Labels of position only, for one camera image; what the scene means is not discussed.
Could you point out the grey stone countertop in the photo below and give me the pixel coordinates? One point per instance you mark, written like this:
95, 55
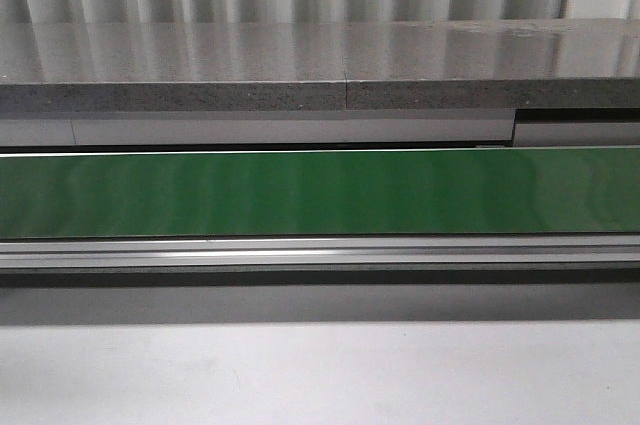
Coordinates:
207, 67

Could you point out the aluminium conveyor frame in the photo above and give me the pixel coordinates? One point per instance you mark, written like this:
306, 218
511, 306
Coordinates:
321, 253

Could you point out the green conveyor belt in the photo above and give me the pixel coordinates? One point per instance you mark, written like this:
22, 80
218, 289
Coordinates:
360, 192

